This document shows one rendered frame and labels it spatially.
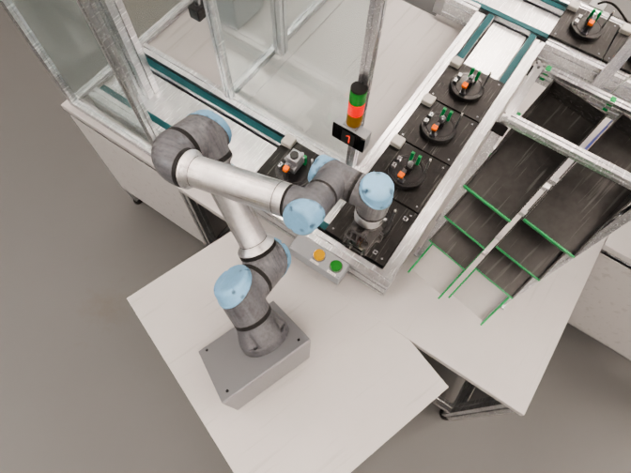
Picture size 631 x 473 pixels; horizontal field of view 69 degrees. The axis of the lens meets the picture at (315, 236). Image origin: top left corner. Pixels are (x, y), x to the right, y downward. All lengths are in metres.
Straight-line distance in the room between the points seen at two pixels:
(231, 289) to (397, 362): 0.66
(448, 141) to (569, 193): 0.80
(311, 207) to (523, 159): 0.51
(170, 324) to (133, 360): 0.95
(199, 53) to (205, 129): 1.12
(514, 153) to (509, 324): 0.78
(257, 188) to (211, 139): 0.26
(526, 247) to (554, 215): 0.16
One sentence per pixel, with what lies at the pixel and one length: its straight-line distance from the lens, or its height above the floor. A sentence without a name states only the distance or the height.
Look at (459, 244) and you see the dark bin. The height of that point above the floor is 1.21.
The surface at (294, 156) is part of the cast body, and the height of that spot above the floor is 1.09.
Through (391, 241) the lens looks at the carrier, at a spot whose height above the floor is 0.97.
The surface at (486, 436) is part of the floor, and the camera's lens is 2.60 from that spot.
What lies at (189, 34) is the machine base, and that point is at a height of 0.86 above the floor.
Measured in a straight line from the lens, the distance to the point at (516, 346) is 1.76.
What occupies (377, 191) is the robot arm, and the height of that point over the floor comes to 1.59.
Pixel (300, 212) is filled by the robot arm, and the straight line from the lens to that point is 0.91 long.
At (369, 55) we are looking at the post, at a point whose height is 1.52.
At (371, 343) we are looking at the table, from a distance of 1.62.
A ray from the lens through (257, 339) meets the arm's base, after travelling 1.32.
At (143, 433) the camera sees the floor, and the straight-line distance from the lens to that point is 2.56.
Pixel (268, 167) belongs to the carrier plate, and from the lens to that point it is 1.74.
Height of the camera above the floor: 2.44
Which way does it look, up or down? 66 degrees down
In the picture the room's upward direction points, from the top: 3 degrees clockwise
